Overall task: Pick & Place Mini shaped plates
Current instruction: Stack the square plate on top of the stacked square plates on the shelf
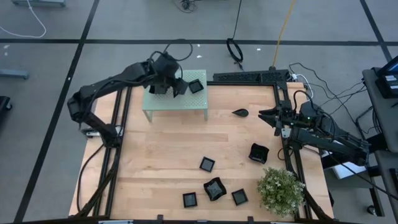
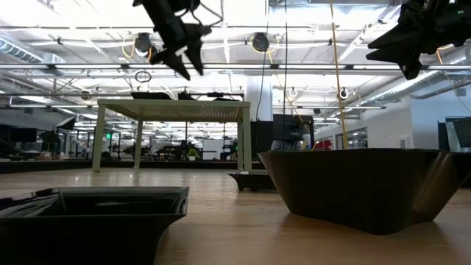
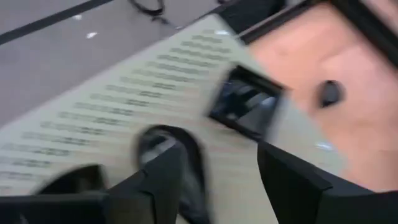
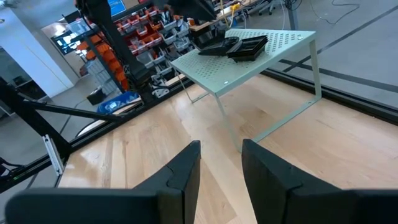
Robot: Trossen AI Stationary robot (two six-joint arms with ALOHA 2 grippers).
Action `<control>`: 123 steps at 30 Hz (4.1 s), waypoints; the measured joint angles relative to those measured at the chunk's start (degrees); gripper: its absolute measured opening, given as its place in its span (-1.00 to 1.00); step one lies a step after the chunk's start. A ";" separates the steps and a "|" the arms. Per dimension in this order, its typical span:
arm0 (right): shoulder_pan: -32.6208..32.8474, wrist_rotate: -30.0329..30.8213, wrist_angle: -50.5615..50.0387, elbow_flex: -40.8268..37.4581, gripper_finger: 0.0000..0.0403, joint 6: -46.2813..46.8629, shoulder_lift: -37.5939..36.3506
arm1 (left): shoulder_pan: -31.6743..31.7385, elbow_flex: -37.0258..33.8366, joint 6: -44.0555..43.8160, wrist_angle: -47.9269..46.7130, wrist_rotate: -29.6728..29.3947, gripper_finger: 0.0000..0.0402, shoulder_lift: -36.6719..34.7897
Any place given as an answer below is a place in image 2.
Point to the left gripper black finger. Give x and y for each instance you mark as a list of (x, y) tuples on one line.
[(173, 59), (195, 40)]

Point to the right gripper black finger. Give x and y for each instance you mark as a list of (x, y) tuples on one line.
[(404, 37), (406, 60)]

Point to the black wavy square mini plate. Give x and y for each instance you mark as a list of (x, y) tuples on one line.
[(349, 191), (151, 96)]

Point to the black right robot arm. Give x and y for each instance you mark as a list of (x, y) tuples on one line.
[(461, 18)]

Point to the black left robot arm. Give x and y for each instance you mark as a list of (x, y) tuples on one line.
[(189, 3)]

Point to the ceiling light strip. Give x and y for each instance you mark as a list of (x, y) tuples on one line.
[(239, 66)]

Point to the narrow black monitor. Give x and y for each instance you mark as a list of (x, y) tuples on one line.
[(441, 136)]

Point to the white building column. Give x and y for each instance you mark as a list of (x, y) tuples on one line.
[(257, 99)]

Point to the dark wide monitor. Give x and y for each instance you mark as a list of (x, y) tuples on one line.
[(464, 132)]

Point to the small potted plant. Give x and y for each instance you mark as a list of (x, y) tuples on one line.
[(192, 152)]

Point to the white background board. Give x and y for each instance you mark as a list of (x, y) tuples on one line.
[(211, 149)]

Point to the green exit sign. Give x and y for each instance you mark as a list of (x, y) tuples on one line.
[(108, 135)]

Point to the red object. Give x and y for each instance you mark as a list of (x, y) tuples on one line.
[(324, 145)]

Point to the white bottle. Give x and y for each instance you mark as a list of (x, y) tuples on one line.
[(307, 141)]

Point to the person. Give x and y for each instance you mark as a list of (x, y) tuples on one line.
[(285, 145)]

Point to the silver air duct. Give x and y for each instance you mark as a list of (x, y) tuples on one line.
[(412, 86)]

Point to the black aluminium table frame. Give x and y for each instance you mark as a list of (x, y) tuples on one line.
[(55, 165)]

